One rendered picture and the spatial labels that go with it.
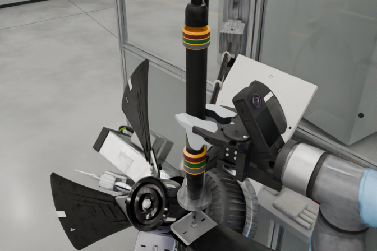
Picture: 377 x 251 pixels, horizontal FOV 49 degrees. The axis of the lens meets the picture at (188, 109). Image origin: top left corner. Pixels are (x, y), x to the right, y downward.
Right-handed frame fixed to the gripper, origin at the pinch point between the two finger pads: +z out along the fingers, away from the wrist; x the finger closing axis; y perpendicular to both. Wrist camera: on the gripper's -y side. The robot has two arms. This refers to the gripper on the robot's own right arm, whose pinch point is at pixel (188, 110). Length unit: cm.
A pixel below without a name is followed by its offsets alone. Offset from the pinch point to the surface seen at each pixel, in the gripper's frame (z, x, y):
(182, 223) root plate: 0.3, -1.3, 28.5
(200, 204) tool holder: -4.4, -1.6, 19.5
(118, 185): 27.8, 6.3, 38.6
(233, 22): 27, 60, 8
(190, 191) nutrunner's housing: -2.0, -1.7, 17.5
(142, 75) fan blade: 25.7, 15.9, 8.4
